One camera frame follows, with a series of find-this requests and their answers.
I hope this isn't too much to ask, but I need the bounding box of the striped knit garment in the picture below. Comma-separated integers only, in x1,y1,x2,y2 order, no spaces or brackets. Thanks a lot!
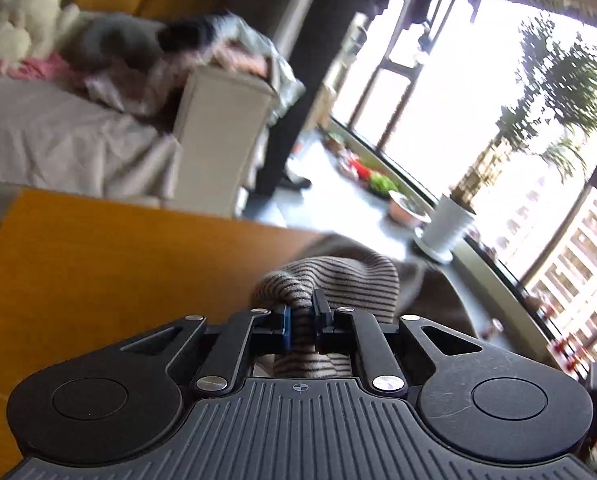
251,234,477,378

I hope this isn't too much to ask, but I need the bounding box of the pile of clothes on armrest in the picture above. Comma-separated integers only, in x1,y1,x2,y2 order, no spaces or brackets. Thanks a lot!
82,13,305,127

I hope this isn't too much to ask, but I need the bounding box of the pink basin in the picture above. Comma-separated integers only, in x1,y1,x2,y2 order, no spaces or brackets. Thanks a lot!
387,191,431,229

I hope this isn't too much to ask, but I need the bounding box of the white ribbed plant pot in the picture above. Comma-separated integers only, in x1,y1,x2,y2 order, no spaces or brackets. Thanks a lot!
413,195,475,264

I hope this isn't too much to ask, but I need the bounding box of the green plant tray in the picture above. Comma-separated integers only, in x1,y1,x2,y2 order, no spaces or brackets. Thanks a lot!
367,171,399,198

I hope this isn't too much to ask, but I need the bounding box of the red bowl on floor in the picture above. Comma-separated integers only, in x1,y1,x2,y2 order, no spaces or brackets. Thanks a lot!
349,158,373,182

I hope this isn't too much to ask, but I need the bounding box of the tall potted palm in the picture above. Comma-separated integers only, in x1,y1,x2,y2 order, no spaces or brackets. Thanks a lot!
449,11,597,211

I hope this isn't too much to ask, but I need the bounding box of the beige sofa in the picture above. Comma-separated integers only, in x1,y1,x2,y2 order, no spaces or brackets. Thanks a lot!
0,65,274,218

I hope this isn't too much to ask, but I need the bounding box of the grey neck pillow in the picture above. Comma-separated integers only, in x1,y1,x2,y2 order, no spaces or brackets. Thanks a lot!
59,13,164,72

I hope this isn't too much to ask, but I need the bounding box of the pink garment on sofa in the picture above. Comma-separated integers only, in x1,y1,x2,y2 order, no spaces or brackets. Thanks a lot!
0,52,75,81

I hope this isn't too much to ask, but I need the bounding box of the white plush duck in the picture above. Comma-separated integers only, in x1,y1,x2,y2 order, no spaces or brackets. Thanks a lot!
0,0,80,70

